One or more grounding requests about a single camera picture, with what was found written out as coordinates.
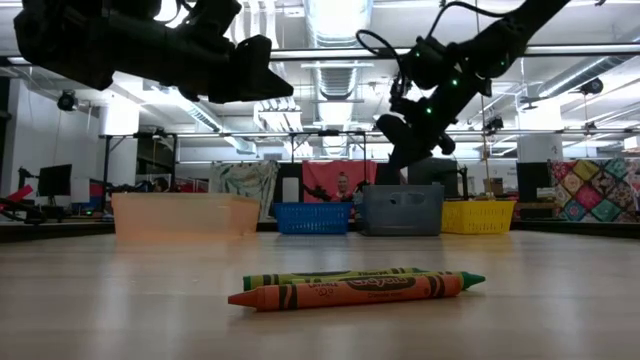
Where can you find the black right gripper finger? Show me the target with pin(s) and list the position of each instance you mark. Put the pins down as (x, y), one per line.
(415, 162)
(397, 167)

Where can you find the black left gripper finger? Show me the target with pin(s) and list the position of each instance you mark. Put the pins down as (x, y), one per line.
(255, 80)

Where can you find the brown crayon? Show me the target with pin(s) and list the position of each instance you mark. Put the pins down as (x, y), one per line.
(255, 282)

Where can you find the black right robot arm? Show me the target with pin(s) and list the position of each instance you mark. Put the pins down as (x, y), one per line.
(500, 35)

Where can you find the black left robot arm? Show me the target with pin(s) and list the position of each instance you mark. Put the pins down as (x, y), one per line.
(75, 45)

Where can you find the black background robot arm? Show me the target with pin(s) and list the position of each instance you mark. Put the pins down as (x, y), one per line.
(317, 192)

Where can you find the black monitor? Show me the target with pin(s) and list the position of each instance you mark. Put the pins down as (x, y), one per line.
(532, 180)
(382, 175)
(440, 172)
(55, 180)

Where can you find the grey plastic bin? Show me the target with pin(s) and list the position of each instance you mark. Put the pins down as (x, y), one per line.
(400, 220)

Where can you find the person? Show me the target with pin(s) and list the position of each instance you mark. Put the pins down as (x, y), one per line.
(161, 185)
(343, 187)

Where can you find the black ceiling spotlight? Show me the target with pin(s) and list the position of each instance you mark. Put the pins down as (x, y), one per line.
(495, 124)
(592, 86)
(67, 101)

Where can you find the cardboard box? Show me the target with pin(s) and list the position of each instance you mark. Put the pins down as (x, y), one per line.
(492, 187)

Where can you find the yellow plastic basket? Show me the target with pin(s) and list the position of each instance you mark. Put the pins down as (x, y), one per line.
(475, 217)

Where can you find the red cloth backdrop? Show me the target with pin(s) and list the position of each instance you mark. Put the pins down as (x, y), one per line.
(315, 172)

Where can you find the black upright panel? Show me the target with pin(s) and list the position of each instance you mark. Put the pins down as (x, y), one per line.
(277, 172)

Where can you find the floral patterned cloth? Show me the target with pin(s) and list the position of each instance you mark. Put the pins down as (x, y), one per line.
(245, 180)

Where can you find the blue plastic basket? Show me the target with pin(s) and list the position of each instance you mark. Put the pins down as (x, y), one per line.
(310, 220)

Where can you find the white column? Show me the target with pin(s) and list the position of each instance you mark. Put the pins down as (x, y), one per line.
(540, 145)
(120, 165)

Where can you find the orange crayon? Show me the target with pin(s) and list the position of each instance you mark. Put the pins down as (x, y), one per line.
(350, 295)

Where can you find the orange translucent plastic bin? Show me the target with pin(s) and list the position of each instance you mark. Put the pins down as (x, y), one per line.
(185, 215)

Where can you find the colourful patchwork quilt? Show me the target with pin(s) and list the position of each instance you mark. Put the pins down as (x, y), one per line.
(590, 190)

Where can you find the white computer case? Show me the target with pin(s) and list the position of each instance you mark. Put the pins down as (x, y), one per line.
(81, 191)

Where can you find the black horizontal rig bar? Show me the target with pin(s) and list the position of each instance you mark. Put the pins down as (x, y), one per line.
(620, 55)

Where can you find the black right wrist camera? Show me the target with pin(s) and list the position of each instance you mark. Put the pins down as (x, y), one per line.
(405, 100)

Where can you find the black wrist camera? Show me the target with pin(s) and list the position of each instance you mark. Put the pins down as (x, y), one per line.
(215, 17)
(405, 100)

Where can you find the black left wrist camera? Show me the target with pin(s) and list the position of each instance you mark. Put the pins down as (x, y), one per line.
(215, 17)

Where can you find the round silver ventilation duct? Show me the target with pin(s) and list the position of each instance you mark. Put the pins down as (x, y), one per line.
(340, 82)

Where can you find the slanted silver ventilation duct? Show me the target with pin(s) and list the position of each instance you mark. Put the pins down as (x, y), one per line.
(575, 75)

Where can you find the black aluminium table frame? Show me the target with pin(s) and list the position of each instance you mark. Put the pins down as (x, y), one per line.
(575, 229)

